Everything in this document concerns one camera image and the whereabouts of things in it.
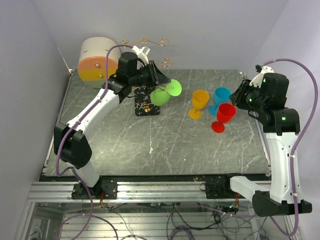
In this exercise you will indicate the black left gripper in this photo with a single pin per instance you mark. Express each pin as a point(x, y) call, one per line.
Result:
point(157, 77)

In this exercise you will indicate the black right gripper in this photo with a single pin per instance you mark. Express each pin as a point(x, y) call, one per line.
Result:
point(238, 100)

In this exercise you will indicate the blue plastic wine glass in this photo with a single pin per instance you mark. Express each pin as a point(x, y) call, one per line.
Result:
point(221, 95)

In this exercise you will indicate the red plastic wine glass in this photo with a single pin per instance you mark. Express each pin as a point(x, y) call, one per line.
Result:
point(225, 113)

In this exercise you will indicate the green plastic wine glass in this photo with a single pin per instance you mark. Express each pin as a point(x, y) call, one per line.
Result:
point(161, 95)

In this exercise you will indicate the orange plastic wine glass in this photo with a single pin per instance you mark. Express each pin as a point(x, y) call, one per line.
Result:
point(199, 100)

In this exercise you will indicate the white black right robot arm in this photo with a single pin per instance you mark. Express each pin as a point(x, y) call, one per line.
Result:
point(264, 97)

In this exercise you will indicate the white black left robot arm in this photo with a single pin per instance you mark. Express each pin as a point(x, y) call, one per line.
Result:
point(71, 140)

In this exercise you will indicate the round white drawer cabinet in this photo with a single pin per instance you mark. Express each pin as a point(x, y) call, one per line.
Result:
point(92, 68)

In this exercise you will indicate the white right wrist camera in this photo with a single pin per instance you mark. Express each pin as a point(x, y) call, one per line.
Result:
point(258, 79)

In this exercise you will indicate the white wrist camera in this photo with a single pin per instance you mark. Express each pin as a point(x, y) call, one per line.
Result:
point(258, 79)
point(142, 53)

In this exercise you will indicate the gold wire glass rack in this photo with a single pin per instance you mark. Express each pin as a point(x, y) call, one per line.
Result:
point(142, 102)

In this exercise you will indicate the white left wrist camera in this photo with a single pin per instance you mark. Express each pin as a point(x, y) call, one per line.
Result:
point(142, 53)

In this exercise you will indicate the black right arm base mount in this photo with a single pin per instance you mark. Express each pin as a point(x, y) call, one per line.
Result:
point(217, 186)

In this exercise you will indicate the aluminium rail frame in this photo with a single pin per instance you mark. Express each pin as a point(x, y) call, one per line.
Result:
point(125, 192)

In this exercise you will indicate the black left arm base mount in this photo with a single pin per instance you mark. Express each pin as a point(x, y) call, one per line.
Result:
point(104, 189)

